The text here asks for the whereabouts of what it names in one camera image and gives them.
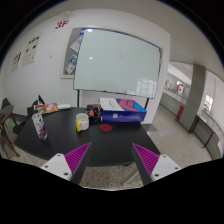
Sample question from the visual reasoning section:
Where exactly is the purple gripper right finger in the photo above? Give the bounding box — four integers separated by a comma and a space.
132, 144, 181, 185

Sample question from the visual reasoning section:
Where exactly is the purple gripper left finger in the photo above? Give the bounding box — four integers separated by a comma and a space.
41, 143, 91, 185

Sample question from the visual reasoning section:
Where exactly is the white water bottle purple label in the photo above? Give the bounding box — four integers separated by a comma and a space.
32, 113, 47, 140

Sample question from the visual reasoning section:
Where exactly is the red round coaster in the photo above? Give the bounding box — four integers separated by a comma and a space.
100, 124, 112, 132

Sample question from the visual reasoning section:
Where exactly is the black and red device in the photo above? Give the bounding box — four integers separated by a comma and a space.
86, 104, 102, 119

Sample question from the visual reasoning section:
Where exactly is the white flat object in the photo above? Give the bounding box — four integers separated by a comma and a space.
58, 104, 71, 110

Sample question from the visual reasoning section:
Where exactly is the blue and white box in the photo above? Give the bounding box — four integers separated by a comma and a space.
100, 98, 147, 122

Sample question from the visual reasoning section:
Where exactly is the wooden chair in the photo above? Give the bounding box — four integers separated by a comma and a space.
0, 104, 20, 157

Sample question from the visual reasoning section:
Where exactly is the grey bulletin board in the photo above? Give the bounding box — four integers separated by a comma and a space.
61, 28, 82, 79

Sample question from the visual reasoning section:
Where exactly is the large whiteboard on stand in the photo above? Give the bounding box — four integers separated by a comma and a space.
74, 28, 162, 99

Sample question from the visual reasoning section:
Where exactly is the white mug yellow handle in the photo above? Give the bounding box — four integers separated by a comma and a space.
76, 113, 89, 132

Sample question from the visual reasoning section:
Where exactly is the white wall poster left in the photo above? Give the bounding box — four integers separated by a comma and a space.
11, 51, 22, 72

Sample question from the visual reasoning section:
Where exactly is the white wall poster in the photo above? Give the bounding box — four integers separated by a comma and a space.
22, 34, 42, 66
11, 51, 22, 72

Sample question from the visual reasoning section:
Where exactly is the white wall poster right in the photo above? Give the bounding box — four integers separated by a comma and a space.
22, 34, 42, 66

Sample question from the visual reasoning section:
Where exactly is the red 3F wall sign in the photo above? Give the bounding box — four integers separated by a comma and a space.
55, 20, 69, 30

